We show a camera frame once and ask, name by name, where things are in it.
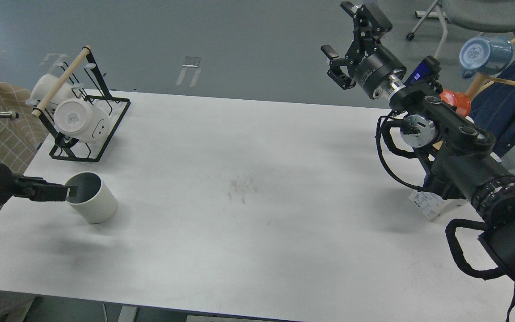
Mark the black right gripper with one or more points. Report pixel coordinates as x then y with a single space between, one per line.
369 63

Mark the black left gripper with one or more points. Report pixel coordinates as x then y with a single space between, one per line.
39 190

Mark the white ribbed mug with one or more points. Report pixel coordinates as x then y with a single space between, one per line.
92 200

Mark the blue white milk carton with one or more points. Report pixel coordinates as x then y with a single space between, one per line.
432 206

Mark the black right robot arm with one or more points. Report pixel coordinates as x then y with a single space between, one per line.
427 146

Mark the beige checkered cloth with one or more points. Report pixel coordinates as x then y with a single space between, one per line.
19 138

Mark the white mug front on rack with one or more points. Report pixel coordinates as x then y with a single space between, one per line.
83 121

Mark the orange red mug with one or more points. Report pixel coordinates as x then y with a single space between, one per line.
459 100

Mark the blue mug on tree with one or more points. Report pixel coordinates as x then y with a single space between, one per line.
486 55

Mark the wooden mug tree stand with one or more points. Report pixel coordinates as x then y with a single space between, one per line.
494 107

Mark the grey office chair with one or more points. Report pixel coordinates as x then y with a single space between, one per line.
485 16

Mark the dark blue denim cloth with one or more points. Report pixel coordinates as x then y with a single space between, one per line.
494 110

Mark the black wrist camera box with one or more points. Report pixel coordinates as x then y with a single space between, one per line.
426 72

